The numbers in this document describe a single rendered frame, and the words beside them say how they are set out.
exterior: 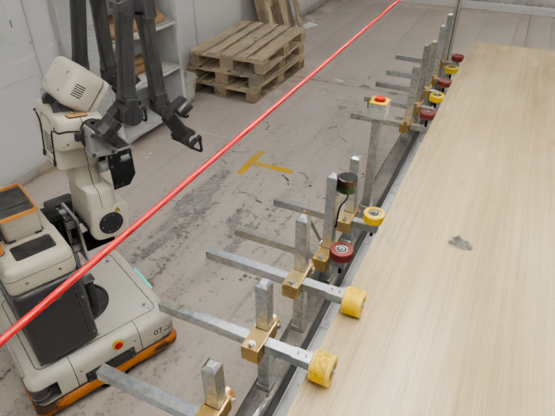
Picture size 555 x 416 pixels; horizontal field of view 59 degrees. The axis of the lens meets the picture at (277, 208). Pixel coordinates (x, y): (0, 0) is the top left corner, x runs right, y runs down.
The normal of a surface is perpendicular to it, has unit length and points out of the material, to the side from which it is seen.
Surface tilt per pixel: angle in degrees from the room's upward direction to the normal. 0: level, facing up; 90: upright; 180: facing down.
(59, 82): 48
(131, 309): 0
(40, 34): 90
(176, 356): 0
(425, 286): 0
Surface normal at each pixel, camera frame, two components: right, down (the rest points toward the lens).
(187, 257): 0.00, -0.81
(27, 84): 0.90, 0.25
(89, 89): 0.65, 0.44
